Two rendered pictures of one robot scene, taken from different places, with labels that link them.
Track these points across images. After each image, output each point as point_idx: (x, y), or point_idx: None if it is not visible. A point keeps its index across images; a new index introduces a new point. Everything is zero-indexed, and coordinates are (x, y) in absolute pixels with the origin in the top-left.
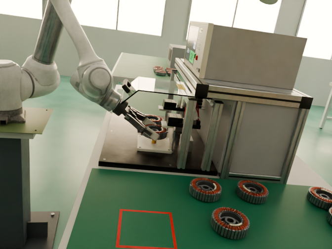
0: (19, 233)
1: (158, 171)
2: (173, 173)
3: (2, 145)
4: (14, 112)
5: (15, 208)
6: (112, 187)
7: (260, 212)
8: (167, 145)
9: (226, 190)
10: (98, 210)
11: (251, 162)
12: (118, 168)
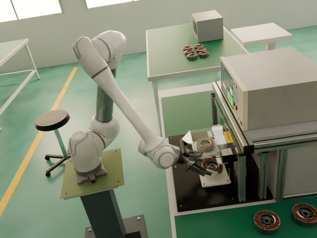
0: None
1: (225, 206)
2: (237, 206)
3: (95, 193)
4: (97, 169)
5: (115, 231)
6: (196, 234)
7: (314, 236)
8: (225, 175)
9: (283, 216)
10: None
11: (301, 185)
12: (193, 210)
